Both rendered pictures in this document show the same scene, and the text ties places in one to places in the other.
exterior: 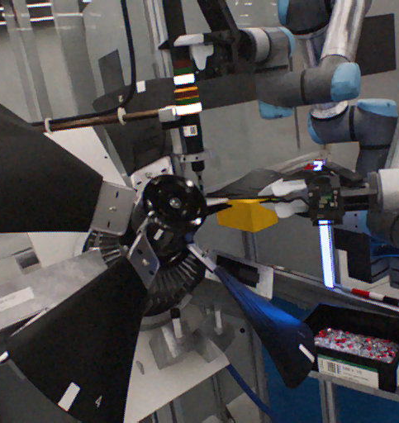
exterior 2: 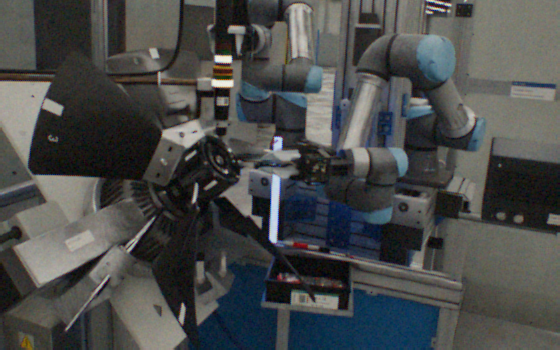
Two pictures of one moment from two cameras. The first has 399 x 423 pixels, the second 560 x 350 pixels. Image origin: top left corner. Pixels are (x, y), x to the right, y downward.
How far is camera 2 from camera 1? 51 cm
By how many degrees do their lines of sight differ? 32
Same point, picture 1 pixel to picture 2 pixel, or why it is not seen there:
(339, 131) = (263, 114)
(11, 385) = not seen: outside the picture
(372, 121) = (291, 109)
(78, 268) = (121, 214)
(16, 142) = (97, 92)
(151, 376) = (167, 317)
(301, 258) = not seen: hidden behind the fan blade
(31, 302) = (94, 244)
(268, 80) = (256, 67)
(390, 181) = (359, 156)
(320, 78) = (297, 73)
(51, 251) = (64, 201)
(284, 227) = not seen: hidden behind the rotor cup
